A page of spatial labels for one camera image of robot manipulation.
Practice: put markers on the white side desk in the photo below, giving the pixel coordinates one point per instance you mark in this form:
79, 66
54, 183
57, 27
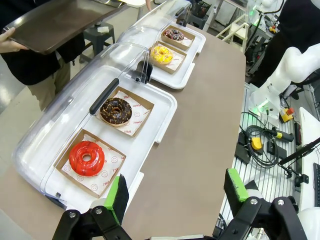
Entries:
306, 130

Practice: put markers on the red donut in box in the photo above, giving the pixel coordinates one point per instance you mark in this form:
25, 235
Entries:
75, 180

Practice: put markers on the yellow sprinkled donut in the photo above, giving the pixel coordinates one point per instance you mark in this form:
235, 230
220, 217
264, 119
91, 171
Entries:
166, 58

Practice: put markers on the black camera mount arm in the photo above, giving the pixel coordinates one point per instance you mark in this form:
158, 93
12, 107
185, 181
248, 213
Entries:
300, 151

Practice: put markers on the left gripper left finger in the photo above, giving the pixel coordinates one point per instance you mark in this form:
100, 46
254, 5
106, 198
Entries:
117, 197

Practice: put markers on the dark brown serving tray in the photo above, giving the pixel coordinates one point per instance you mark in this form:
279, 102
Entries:
62, 22

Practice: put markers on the grey slotted aluminium base plate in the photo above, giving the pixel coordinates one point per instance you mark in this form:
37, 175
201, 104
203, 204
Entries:
265, 180

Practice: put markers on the white plastic display tray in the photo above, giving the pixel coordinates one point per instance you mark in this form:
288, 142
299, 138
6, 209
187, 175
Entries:
160, 112
197, 38

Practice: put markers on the bystander in black clothes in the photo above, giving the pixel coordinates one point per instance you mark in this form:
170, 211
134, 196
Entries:
295, 22

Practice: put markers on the black power strip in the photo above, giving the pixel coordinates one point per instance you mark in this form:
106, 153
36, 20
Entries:
297, 133

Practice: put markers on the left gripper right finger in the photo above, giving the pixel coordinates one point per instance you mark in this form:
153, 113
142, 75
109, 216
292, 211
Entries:
236, 186

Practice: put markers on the chocolate donut with nuts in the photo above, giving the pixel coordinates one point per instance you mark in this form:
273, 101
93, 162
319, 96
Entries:
125, 115

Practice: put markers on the red glazed donut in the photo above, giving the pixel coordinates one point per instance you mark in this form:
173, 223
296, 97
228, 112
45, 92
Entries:
77, 160

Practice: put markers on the chocolate donut in box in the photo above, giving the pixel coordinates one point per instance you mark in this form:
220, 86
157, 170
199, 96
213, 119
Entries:
140, 101

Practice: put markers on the person in black shirt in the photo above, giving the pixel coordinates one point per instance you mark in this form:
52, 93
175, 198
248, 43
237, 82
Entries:
30, 67

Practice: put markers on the person's right hand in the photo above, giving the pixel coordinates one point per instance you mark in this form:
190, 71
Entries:
7, 46

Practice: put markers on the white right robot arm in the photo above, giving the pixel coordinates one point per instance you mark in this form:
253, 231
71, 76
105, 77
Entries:
295, 62

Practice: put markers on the black keyboard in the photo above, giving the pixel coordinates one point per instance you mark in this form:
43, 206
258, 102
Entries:
317, 180

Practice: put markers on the chocolate donut colourful sprinkles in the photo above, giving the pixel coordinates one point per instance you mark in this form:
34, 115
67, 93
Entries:
178, 37

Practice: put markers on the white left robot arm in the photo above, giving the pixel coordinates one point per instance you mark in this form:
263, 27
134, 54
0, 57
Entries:
311, 225

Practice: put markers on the white printed paper liner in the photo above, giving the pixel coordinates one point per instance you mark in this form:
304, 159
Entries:
186, 42
140, 117
176, 62
111, 160

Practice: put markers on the yellow emergency stop box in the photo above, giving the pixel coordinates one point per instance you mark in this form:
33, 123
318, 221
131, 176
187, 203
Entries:
286, 115

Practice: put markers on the flat black box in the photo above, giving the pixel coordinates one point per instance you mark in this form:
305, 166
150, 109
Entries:
277, 150
242, 155
241, 138

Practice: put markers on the brown cardboard donut box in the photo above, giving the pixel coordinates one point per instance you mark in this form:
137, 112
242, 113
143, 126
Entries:
185, 34
175, 49

